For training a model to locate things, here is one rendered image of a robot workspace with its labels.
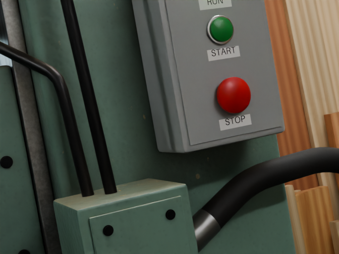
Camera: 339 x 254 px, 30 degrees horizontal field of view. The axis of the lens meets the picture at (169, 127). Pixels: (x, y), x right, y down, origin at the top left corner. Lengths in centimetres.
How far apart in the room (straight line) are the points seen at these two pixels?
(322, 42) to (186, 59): 169
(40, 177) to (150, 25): 17
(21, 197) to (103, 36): 16
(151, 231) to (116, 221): 3
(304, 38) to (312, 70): 11
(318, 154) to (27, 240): 27
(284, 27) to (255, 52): 160
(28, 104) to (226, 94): 18
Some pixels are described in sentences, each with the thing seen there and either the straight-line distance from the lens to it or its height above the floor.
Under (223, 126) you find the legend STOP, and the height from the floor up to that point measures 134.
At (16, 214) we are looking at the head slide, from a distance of 58.
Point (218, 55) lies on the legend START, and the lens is 53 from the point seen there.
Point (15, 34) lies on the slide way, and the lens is 58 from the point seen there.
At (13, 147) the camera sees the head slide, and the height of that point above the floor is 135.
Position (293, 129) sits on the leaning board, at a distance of 211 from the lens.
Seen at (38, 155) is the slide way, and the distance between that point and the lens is 57.
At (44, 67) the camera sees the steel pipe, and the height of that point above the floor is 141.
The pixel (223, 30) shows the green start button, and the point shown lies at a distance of 52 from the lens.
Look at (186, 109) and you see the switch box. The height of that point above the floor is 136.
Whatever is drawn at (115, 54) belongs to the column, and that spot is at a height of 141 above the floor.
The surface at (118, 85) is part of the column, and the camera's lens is 56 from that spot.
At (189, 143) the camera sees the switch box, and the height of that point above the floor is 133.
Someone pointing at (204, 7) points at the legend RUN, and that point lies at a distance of 53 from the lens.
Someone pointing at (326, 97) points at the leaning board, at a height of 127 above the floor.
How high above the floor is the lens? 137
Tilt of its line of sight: 3 degrees down
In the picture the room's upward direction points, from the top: 10 degrees counter-clockwise
